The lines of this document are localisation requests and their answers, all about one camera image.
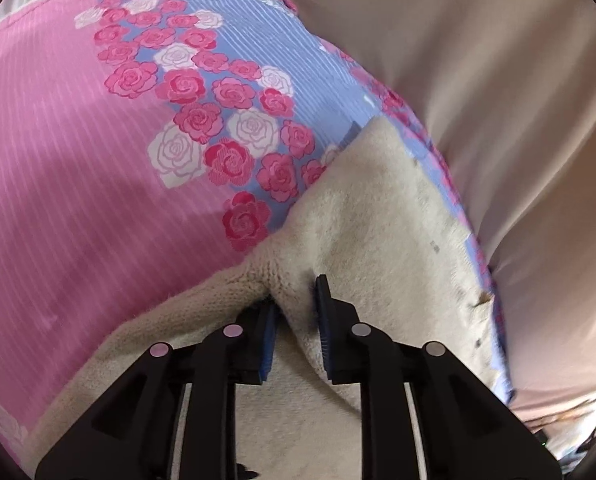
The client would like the beige heart-pattern knit sweater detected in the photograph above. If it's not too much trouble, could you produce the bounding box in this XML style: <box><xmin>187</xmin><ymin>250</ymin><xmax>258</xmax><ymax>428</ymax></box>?
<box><xmin>21</xmin><ymin>118</ymin><xmax>505</xmax><ymax>479</ymax></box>

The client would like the pink floral bed sheet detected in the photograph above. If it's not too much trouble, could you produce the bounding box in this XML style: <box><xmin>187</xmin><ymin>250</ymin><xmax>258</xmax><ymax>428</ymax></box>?
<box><xmin>0</xmin><ymin>0</ymin><xmax>517</xmax><ymax>466</ymax></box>

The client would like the beige curtain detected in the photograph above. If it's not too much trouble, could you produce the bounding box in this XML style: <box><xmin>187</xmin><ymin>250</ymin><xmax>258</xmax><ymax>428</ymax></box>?
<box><xmin>0</xmin><ymin>0</ymin><xmax>596</xmax><ymax>420</ymax></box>

